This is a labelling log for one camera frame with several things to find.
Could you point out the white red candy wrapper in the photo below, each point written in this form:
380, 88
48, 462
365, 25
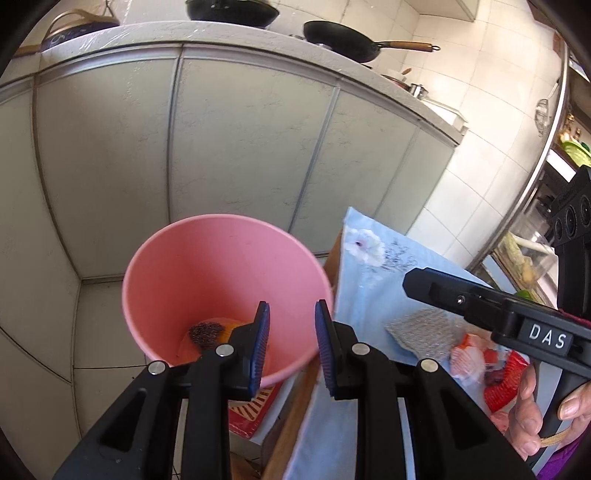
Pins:
468, 360

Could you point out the person's right hand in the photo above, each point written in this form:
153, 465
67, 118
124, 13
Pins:
524, 415

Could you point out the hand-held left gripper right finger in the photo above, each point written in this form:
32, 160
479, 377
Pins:
324, 350

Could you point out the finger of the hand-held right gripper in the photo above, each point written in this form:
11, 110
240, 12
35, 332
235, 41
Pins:
443, 290

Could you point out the orange peel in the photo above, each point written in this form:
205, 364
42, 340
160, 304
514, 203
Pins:
229, 332

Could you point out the wooden cutting board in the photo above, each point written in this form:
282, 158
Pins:
27, 50

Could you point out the grey cabinet door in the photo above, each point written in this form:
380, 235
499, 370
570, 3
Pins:
106, 161
364, 161
429, 180
249, 138

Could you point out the blue floral tablecloth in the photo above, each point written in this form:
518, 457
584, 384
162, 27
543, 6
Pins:
369, 295

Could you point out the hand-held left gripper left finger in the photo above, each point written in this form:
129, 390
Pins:
259, 350

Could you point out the purple garment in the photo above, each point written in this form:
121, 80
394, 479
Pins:
568, 464

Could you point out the dark scouring pad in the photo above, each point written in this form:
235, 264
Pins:
205, 333

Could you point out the red patterned box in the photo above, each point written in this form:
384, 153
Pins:
249, 415

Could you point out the steel cup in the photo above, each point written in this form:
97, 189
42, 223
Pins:
417, 91

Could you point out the pink plastic bin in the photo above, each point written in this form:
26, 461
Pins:
221, 267

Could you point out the green plastic basket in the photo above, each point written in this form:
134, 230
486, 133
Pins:
576, 152

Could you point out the red snack packet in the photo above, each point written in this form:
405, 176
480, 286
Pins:
505, 383

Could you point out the black frying pan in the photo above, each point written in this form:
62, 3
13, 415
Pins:
231, 11

